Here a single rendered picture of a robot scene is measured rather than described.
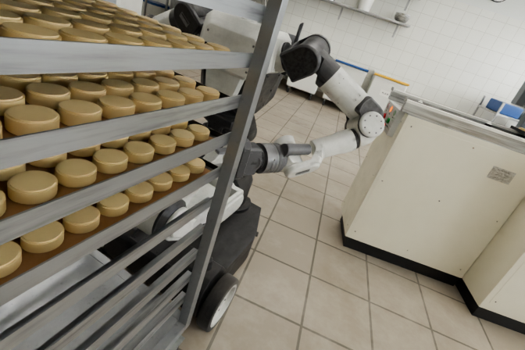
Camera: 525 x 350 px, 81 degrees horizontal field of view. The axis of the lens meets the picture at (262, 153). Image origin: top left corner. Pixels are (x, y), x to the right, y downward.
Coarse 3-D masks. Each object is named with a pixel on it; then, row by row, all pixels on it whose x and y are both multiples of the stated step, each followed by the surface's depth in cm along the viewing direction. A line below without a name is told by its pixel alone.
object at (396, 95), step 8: (392, 88) 170; (392, 96) 171; (400, 96) 171; (408, 96) 170; (424, 104) 170; (432, 104) 169; (448, 112) 170; (456, 112) 169; (464, 112) 170; (472, 120) 169; (480, 120) 168; (496, 128) 168; (504, 128) 168; (520, 136) 168
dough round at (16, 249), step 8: (0, 248) 38; (8, 248) 38; (16, 248) 39; (0, 256) 37; (8, 256) 38; (16, 256) 38; (0, 264) 36; (8, 264) 37; (16, 264) 38; (0, 272) 36; (8, 272) 37
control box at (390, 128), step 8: (392, 104) 163; (384, 112) 171; (392, 112) 158; (400, 112) 150; (384, 120) 166; (392, 120) 154; (400, 120) 151; (384, 128) 161; (392, 128) 153; (392, 136) 155
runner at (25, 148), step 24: (240, 96) 66; (120, 120) 39; (144, 120) 42; (168, 120) 47; (0, 144) 27; (24, 144) 29; (48, 144) 31; (72, 144) 34; (96, 144) 37; (0, 168) 28
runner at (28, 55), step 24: (0, 48) 24; (24, 48) 26; (48, 48) 27; (72, 48) 29; (96, 48) 31; (120, 48) 34; (144, 48) 37; (168, 48) 41; (0, 72) 25; (24, 72) 26; (48, 72) 28; (72, 72) 30
